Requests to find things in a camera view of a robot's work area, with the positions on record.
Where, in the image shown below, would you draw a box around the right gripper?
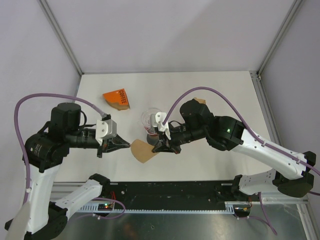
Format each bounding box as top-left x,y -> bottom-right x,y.
152,122 -> 207,155

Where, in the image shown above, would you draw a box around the clear glass dripper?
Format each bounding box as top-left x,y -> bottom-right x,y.
140,107 -> 161,130

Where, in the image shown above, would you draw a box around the orange coffee filter box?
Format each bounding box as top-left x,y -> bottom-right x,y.
102,88 -> 130,111

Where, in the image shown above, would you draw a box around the brown paper coffee filter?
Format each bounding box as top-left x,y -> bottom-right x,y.
194,97 -> 206,105

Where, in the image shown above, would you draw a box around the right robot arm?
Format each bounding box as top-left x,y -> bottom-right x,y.
149,99 -> 316,201

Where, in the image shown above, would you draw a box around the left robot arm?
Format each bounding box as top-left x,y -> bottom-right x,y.
5,102 -> 131,240

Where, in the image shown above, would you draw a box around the black red carafe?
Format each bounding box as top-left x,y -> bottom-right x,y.
144,126 -> 159,146

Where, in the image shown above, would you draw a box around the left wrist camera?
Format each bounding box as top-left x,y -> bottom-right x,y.
95,119 -> 117,146

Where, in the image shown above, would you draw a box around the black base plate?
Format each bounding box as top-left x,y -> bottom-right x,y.
81,180 -> 262,211

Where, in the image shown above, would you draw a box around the grey cable duct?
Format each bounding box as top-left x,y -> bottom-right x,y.
77,202 -> 252,215

